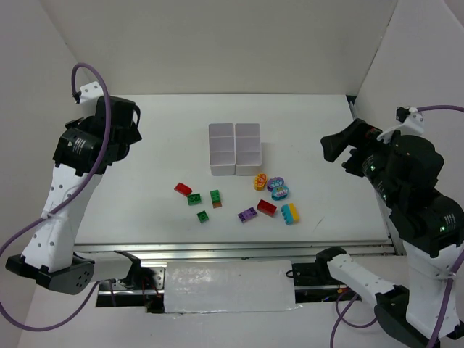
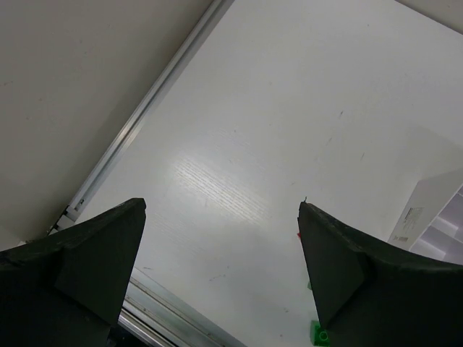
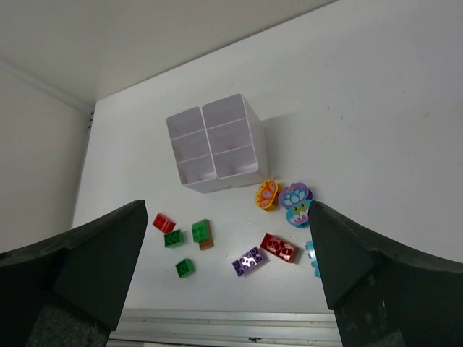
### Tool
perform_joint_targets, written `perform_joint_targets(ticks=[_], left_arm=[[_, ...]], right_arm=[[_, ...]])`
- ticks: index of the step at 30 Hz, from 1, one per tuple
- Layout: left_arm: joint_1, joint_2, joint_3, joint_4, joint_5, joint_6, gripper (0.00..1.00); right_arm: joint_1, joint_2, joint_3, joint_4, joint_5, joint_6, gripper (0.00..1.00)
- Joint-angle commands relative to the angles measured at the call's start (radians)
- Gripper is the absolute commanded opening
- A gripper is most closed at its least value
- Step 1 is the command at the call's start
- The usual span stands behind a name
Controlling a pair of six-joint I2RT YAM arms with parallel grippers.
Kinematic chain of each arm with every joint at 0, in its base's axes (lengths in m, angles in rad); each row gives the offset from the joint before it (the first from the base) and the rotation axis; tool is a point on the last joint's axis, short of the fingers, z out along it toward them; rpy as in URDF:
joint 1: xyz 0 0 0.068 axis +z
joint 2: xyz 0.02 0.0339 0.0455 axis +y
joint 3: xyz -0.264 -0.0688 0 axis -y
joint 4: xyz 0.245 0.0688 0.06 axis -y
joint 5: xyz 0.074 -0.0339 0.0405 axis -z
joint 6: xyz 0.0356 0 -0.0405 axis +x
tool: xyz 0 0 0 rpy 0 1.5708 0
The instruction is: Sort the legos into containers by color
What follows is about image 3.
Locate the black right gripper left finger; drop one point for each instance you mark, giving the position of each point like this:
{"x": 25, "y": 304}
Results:
{"x": 70, "y": 289}

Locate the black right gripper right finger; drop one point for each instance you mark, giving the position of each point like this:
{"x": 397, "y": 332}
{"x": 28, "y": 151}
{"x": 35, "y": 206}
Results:
{"x": 382, "y": 292}

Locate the red rectangular brick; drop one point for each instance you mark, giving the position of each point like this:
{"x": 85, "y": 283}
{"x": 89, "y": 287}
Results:
{"x": 279, "y": 248}

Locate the small red curved brick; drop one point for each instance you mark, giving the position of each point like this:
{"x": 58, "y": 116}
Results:
{"x": 163, "y": 223}

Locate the green square brick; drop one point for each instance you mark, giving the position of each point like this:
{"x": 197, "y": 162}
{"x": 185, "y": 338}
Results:
{"x": 185, "y": 268}
{"x": 173, "y": 239}

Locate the teal and yellow brick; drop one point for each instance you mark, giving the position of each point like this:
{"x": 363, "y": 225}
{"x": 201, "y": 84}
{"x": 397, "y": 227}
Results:
{"x": 312, "y": 256}

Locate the teal frog block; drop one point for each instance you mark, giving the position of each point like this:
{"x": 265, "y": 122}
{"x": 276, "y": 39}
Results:
{"x": 298, "y": 215}

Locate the purple rectangular brick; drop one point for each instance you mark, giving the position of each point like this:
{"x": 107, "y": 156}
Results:
{"x": 248, "y": 262}

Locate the purple lotus block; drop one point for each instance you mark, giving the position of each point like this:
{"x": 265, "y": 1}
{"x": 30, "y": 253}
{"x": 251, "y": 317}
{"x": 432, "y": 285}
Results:
{"x": 293, "y": 194}

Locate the orange butterfly block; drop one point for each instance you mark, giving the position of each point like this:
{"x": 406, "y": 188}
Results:
{"x": 267, "y": 197}

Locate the white left divided container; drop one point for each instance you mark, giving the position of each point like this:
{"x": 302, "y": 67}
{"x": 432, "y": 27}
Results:
{"x": 192, "y": 152}

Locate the white divided container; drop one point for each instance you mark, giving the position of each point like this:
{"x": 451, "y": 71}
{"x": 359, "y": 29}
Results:
{"x": 192, "y": 152}
{"x": 237, "y": 141}

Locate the white right divided container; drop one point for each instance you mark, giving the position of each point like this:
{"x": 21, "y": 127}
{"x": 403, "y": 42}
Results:
{"x": 237, "y": 141}

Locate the aluminium rail frame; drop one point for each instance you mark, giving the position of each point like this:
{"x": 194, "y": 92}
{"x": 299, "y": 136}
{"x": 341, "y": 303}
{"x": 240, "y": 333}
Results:
{"x": 148, "y": 327}

